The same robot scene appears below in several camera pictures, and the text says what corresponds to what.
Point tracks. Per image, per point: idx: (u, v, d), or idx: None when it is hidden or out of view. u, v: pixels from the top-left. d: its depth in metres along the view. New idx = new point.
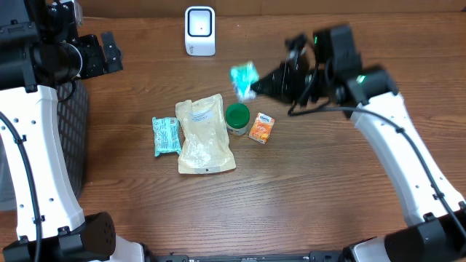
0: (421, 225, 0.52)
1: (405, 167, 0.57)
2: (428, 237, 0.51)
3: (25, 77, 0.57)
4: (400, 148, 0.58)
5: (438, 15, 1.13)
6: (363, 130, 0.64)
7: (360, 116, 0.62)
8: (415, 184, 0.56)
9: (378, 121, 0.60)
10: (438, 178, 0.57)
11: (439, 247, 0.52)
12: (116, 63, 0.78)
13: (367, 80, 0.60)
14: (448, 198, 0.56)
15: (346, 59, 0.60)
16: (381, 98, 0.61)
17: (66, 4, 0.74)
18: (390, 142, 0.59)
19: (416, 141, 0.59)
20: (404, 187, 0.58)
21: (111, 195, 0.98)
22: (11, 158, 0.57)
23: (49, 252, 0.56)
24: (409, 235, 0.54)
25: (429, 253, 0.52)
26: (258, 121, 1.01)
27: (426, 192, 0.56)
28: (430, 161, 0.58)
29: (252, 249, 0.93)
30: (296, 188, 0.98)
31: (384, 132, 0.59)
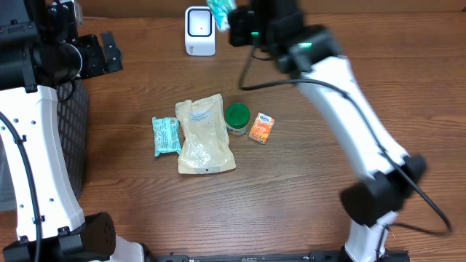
0: (370, 184, 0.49)
1: (352, 127, 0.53)
2: (376, 193, 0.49)
3: (25, 77, 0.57)
4: (346, 112, 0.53)
5: (438, 15, 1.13)
6: (308, 94, 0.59)
7: (306, 86, 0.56)
8: (361, 144, 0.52)
9: (324, 88, 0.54)
10: (384, 136, 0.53)
11: (388, 199, 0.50)
12: (117, 63, 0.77)
13: (310, 47, 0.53)
14: (393, 152, 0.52)
15: (289, 21, 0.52)
16: (325, 65, 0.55)
17: (66, 4, 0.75)
18: (336, 107, 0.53)
19: (361, 103, 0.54)
20: (352, 148, 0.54)
21: (111, 195, 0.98)
22: (10, 158, 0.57)
23: (49, 252, 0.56)
24: (359, 191, 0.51)
25: (379, 206, 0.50)
26: (258, 121, 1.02)
27: (372, 151, 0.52)
28: (374, 119, 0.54)
29: (252, 249, 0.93)
30: (296, 188, 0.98)
31: (330, 97, 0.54)
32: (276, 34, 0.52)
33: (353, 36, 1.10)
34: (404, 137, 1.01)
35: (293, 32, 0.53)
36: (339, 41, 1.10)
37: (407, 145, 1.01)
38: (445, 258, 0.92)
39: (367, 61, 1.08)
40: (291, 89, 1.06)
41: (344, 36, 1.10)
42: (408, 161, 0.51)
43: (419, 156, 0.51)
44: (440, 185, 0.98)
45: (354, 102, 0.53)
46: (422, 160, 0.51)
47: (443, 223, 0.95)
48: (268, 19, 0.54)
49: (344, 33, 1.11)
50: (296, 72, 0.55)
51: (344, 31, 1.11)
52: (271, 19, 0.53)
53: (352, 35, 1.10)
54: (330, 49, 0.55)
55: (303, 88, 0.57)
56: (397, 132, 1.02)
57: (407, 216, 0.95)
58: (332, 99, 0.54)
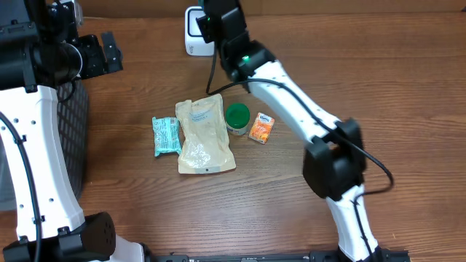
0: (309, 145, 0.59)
1: (290, 109, 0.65)
2: (314, 151, 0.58)
3: (25, 77, 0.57)
4: (284, 99, 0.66)
5: (438, 15, 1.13)
6: (257, 94, 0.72)
7: (253, 85, 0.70)
8: (300, 118, 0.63)
9: (264, 84, 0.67)
10: (317, 110, 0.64)
11: (328, 156, 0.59)
12: (117, 63, 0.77)
13: (251, 60, 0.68)
14: (327, 121, 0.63)
15: (236, 41, 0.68)
16: (265, 68, 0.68)
17: (66, 4, 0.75)
18: (276, 97, 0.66)
19: (295, 89, 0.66)
20: (295, 125, 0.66)
21: (111, 195, 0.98)
22: (11, 158, 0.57)
23: (49, 251, 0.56)
24: (306, 156, 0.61)
25: (322, 164, 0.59)
26: (258, 121, 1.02)
27: (309, 122, 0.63)
28: (307, 100, 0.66)
29: (252, 249, 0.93)
30: (295, 188, 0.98)
31: (271, 90, 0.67)
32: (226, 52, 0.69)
33: (353, 36, 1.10)
34: (404, 137, 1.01)
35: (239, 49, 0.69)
36: (339, 41, 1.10)
37: (407, 145, 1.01)
38: (445, 258, 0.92)
39: (367, 61, 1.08)
40: None
41: (344, 36, 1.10)
42: (338, 125, 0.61)
43: (349, 119, 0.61)
44: (440, 185, 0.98)
45: (289, 89, 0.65)
46: (352, 121, 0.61)
47: (443, 223, 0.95)
48: (219, 37, 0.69)
49: (343, 33, 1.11)
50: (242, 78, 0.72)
51: (344, 31, 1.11)
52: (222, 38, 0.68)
53: (352, 35, 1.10)
54: (269, 58, 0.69)
55: (253, 90, 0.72)
56: (397, 132, 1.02)
57: (407, 216, 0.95)
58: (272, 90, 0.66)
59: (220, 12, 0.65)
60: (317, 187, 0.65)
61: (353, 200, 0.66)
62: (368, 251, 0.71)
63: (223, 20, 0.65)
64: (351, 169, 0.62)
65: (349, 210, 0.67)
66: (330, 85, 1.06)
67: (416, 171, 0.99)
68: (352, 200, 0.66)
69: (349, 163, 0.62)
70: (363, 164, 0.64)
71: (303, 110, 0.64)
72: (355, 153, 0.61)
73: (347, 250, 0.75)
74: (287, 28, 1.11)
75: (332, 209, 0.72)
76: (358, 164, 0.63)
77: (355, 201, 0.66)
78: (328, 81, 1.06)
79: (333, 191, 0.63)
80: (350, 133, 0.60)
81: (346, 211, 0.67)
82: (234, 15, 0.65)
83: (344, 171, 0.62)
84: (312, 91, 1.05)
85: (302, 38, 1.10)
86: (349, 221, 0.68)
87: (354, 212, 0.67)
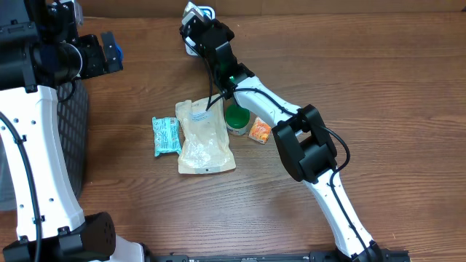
0: (274, 128, 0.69)
1: (264, 106, 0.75)
2: (278, 132, 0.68)
3: (25, 77, 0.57)
4: (258, 99, 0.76)
5: (437, 15, 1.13)
6: (241, 104, 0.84)
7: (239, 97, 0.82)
8: (270, 110, 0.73)
9: (244, 92, 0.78)
10: (284, 103, 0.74)
11: (292, 136, 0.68)
12: (117, 63, 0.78)
13: (236, 79, 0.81)
14: (291, 109, 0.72)
15: (226, 65, 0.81)
16: (245, 81, 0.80)
17: (66, 4, 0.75)
18: (253, 100, 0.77)
19: (269, 92, 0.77)
20: (268, 119, 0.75)
21: (111, 195, 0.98)
22: (11, 158, 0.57)
23: (49, 252, 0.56)
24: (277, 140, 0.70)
25: (286, 143, 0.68)
26: (258, 121, 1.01)
27: (276, 112, 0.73)
28: (277, 98, 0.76)
29: (252, 249, 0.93)
30: (295, 188, 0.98)
31: (249, 96, 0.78)
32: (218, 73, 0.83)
33: (353, 36, 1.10)
34: (404, 137, 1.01)
35: (229, 70, 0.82)
36: (339, 41, 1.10)
37: (407, 145, 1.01)
38: (445, 258, 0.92)
39: (368, 61, 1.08)
40: (290, 89, 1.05)
41: (344, 36, 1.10)
42: (299, 110, 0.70)
43: (309, 106, 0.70)
44: (439, 185, 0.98)
45: (263, 92, 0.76)
46: (311, 106, 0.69)
47: (443, 223, 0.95)
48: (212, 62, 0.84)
49: (344, 33, 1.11)
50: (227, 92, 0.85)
51: (344, 31, 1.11)
52: (215, 63, 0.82)
53: (352, 35, 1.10)
54: (250, 76, 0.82)
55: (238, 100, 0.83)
56: (397, 132, 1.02)
57: (406, 216, 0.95)
58: (250, 97, 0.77)
59: (215, 45, 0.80)
60: (293, 173, 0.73)
61: (330, 183, 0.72)
62: (363, 246, 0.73)
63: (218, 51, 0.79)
64: (318, 151, 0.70)
65: (330, 196, 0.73)
66: (330, 85, 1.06)
67: (416, 171, 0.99)
68: (328, 183, 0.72)
69: (316, 145, 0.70)
70: (330, 147, 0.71)
71: (273, 104, 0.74)
72: (320, 135, 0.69)
73: (342, 246, 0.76)
74: (287, 28, 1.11)
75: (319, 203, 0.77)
76: (325, 145, 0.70)
77: (332, 185, 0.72)
78: (328, 81, 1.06)
79: (306, 174, 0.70)
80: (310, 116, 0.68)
81: (326, 197, 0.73)
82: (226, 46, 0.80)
83: (312, 153, 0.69)
84: (312, 91, 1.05)
85: (303, 38, 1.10)
86: (332, 208, 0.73)
87: (333, 196, 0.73)
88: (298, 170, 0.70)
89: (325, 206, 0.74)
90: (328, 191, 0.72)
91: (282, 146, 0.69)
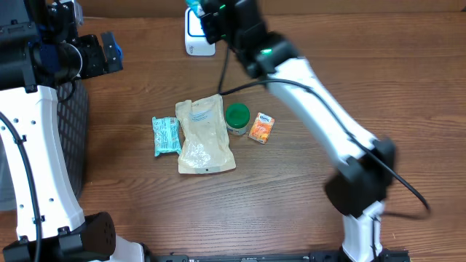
0: (342, 167, 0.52)
1: (320, 119, 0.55)
2: (349, 174, 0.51)
3: (25, 77, 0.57)
4: (310, 105, 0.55)
5: (437, 15, 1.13)
6: (279, 97, 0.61)
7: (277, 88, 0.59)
8: (329, 132, 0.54)
9: (289, 85, 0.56)
10: (350, 124, 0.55)
11: (362, 179, 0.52)
12: (117, 63, 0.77)
13: (271, 52, 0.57)
14: (360, 136, 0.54)
15: (253, 28, 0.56)
16: (286, 67, 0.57)
17: (66, 4, 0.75)
18: (303, 105, 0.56)
19: (330, 100, 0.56)
20: (323, 137, 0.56)
21: (111, 195, 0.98)
22: (11, 158, 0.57)
23: (49, 251, 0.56)
24: (338, 175, 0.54)
25: (354, 187, 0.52)
26: (258, 121, 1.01)
27: (340, 138, 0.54)
28: (341, 110, 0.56)
29: (252, 249, 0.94)
30: (295, 188, 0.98)
31: (298, 96, 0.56)
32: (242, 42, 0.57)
33: (353, 36, 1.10)
34: (405, 137, 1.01)
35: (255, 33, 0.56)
36: (339, 41, 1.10)
37: (407, 145, 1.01)
38: (446, 258, 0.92)
39: (368, 61, 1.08)
40: None
41: (344, 36, 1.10)
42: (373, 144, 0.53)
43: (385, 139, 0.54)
44: (440, 185, 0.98)
45: (318, 96, 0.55)
46: (387, 141, 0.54)
47: (443, 223, 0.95)
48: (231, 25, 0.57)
49: (343, 33, 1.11)
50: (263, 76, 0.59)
51: (344, 31, 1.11)
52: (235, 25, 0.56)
53: (352, 35, 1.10)
54: (290, 48, 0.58)
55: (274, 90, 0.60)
56: (397, 132, 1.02)
57: (407, 216, 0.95)
58: (298, 96, 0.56)
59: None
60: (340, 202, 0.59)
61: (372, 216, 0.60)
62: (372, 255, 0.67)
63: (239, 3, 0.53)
64: (379, 190, 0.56)
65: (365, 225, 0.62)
66: (330, 85, 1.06)
67: (416, 171, 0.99)
68: (371, 216, 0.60)
69: (380, 185, 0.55)
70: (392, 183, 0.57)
71: (333, 117, 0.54)
72: (387, 175, 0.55)
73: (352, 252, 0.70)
74: (287, 28, 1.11)
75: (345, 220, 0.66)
76: (386, 184, 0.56)
77: (377, 218, 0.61)
78: (328, 81, 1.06)
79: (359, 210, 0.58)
80: (386, 153, 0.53)
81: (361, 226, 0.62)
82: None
83: (374, 193, 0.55)
84: None
85: (303, 38, 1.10)
86: (362, 233, 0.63)
87: (370, 228, 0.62)
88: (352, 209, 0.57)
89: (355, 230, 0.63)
90: (369, 224, 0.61)
91: (345, 185, 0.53)
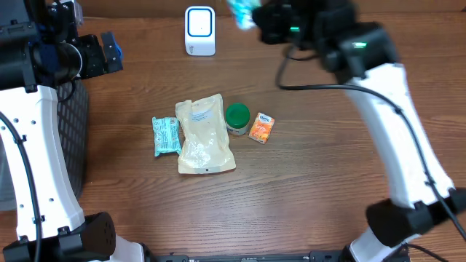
0: (410, 213, 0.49)
1: (399, 145, 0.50)
2: (416, 225, 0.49)
3: (25, 77, 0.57)
4: (394, 128, 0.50)
5: (437, 15, 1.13)
6: (352, 98, 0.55)
7: (359, 94, 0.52)
8: (408, 169, 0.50)
9: (376, 100, 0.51)
10: (432, 164, 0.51)
11: (425, 230, 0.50)
12: (117, 63, 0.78)
13: (363, 41, 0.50)
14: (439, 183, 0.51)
15: (341, 13, 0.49)
16: (378, 70, 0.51)
17: (66, 4, 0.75)
18: (384, 126, 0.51)
19: (419, 132, 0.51)
20: (393, 167, 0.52)
21: (111, 195, 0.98)
22: (11, 158, 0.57)
23: (49, 251, 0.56)
24: (396, 215, 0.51)
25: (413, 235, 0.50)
26: (258, 121, 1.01)
27: (417, 177, 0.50)
28: (427, 148, 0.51)
29: (252, 249, 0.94)
30: (295, 188, 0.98)
31: (382, 113, 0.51)
32: (325, 26, 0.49)
33: None
34: None
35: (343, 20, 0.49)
36: None
37: None
38: (446, 257, 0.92)
39: None
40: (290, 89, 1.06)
41: None
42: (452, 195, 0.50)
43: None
44: None
45: (407, 122, 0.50)
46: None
47: None
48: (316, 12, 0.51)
49: None
50: (346, 72, 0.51)
51: None
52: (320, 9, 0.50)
53: None
54: (381, 38, 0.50)
55: (354, 94, 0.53)
56: None
57: None
58: (381, 113, 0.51)
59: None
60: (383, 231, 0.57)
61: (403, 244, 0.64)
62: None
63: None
64: None
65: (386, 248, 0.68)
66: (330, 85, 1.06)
67: None
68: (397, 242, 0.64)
69: None
70: None
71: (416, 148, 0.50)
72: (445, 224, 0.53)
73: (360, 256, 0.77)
74: None
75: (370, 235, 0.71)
76: None
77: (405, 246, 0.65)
78: (328, 81, 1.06)
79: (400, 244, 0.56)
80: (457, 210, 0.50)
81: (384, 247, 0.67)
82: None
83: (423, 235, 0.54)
84: (312, 91, 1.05)
85: None
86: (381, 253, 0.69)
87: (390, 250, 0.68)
88: (392, 244, 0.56)
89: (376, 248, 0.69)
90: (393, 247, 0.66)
91: (402, 230, 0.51)
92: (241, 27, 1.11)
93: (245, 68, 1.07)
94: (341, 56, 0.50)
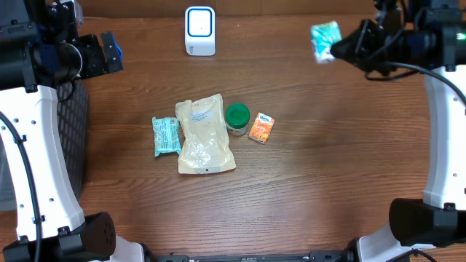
0: (437, 211, 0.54)
1: (455, 144, 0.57)
2: (438, 223, 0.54)
3: (25, 77, 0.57)
4: (459, 127, 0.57)
5: None
6: (429, 90, 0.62)
7: (438, 86, 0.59)
8: (453, 171, 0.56)
9: (452, 96, 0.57)
10: None
11: (443, 236, 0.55)
12: (116, 63, 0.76)
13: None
14: None
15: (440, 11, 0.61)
16: None
17: (66, 4, 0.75)
18: (449, 122, 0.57)
19: None
20: (439, 161, 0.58)
21: (111, 195, 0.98)
22: (11, 158, 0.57)
23: (50, 251, 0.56)
24: (423, 212, 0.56)
25: (431, 235, 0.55)
26: (258, 121, 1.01)
27: (459, 181, 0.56)
28: None
29: (252, 249, 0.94)
30: (295, 188, 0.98)
31: (453, 110, 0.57)
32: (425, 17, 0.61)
33: None
34: (404, 138, 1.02)
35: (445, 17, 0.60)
36: None
37: (406, 145, 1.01)
38: (445, 258, 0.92)
39: None
40: (290, 89, 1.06)
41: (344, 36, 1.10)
42: None
43: None
44: None
45: None
46: None
47: None
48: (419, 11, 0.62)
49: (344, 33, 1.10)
50: (439, 58, 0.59)
51: (344, 31, 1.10)
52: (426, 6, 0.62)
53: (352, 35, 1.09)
54: None
55: (434, 85, 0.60)
56: (397, 132, 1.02)
57: None
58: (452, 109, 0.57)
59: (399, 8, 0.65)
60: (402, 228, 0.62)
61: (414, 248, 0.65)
62: None
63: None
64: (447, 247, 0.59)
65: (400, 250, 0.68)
66: (330, 85, 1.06)
67: (415, 171, 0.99)
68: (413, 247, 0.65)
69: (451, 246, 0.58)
70: None
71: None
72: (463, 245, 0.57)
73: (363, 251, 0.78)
74: (287, 28, 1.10)
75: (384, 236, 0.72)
76: None
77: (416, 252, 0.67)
78: (328, 81, 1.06)
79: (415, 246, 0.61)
80: None
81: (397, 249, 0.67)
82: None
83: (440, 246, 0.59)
84: (312, 91, 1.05)
85: (302, 38, 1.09)
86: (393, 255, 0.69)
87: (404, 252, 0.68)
88: (405, 242, 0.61)
89: (389, 249, 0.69)
90: (403, 249, 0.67)
91: (422, 227, 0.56)
92: (318, 57, 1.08)
93: (245, 68, 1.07)
94: (441, 39, 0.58)
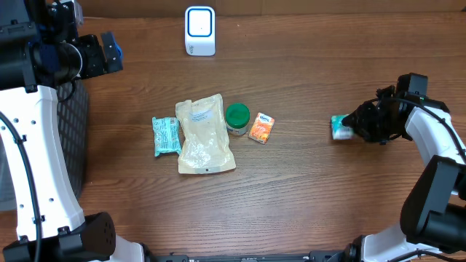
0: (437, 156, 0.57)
1: (437, 132, 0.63)
2: (441, 162, 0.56)
3: (25, 77, 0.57)
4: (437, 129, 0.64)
5: (437, 15, 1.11)
6: (409, 129, 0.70)
7: (412, 120, 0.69)
8: (443, 143, 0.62)
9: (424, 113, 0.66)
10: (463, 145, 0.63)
11: (446, 184, 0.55)
12: (117, 63, 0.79)
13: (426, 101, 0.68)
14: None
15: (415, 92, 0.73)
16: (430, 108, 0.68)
17: (66, 4, 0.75)
18: (429, 125, 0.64)
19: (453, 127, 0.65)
20: (431, 149, 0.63)
21: (111, 195, 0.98)
22: (11, 158, 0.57)
23: (49, 251, 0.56)
24: (427, 169, 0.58)
25: (435, 185, 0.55)
26: (258, 121, 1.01)
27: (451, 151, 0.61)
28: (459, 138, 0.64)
29: (252, 249, 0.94)
30: (295, 188, 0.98)
31: (429, 119, 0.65)
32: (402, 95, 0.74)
33: (353, 36, 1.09)
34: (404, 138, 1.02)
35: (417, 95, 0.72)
36: (339, 41, 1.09)
37: (406, 145, 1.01)
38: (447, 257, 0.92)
39: (367, 62, 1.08)
40: (290, 89, 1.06)
41: (344, 36, 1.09)
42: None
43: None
44: None
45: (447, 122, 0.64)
46: None
47: None
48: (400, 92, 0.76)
49: (343, 33, 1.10)
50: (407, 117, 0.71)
51: (343, 31, 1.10)
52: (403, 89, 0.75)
53: (352, 35, 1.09)
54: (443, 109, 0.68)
55: (411, 121, 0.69)
56: None
57: None
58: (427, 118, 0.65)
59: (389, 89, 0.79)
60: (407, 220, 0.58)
61: (419, 249, 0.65)
62: None
63: (412, 77, 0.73)
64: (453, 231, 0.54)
65: (405, 250, 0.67)
66: (330, 85, 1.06)
67: (416, 171, 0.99)
68: (418, 248, 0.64)
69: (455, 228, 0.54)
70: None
71: (452, 140, 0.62)
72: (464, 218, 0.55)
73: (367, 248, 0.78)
74: (287, 28, 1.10)
75: (390, 233, 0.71)
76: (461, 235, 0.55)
77: (419, 254, 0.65)
78: (328, 81, 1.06)
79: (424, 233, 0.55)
80: None
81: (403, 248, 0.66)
82: (422, 79, 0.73)
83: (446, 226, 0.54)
84: (312, 91, 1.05)
85: (303, 38, 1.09)
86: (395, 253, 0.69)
87: (408, 253, 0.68)
88: (419, 224, 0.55)
89: (392, 248, 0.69)
90: (406, 249, 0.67)
91: (427, 182, 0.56)
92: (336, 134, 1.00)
93: (245, 68, 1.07)
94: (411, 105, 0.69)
